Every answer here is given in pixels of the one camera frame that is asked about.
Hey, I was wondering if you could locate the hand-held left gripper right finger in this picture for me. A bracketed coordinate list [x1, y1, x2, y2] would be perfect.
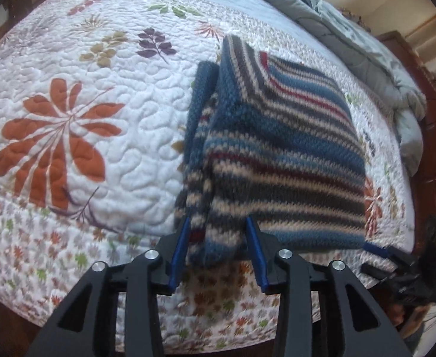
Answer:
[245, 216, 413, 357]

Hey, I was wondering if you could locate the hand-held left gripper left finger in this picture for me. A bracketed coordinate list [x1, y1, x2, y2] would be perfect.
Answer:
[25, 216, 192, 357]

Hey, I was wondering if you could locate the white floral quilt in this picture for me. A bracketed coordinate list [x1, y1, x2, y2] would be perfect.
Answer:
[0, 0, 417, 356]

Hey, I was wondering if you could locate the blue striped knit sweater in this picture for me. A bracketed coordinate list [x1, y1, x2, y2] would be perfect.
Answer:
[175, 34, 369, 268]

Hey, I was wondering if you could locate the grey comforter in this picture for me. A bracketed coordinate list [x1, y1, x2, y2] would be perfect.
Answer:
[218, 0, 428, 177]

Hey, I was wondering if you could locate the wooden bed frame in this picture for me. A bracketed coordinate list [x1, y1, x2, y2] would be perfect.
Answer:
[376, 32, 436, 231]

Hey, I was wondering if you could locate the person's right hand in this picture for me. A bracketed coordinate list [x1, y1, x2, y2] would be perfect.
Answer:
[383, 299, 426, 339]

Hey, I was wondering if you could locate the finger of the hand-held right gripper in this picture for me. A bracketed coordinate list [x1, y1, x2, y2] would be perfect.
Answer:
[361, 263, 400, 281]
[363, 242, 415, 268]

